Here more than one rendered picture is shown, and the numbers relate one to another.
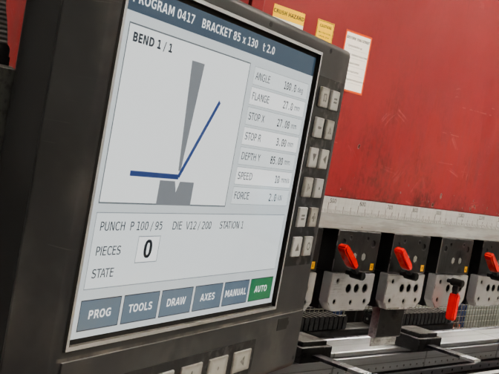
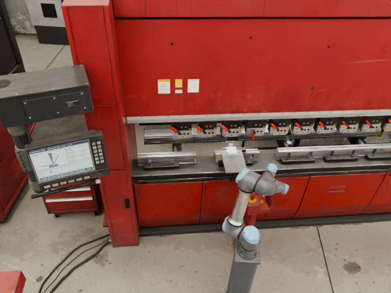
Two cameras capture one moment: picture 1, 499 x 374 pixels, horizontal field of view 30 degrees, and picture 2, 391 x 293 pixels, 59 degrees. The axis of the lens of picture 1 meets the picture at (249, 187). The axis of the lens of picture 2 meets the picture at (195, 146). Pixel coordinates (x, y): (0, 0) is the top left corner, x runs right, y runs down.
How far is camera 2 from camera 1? 219 cm
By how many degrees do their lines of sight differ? 53
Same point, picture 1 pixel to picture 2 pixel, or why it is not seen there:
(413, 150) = (227, 101)
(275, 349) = (99, 174)
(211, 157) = (60, 160)
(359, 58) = (195, 84)
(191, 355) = (70, 179)
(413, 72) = (221, 82)
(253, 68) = (66, 148)
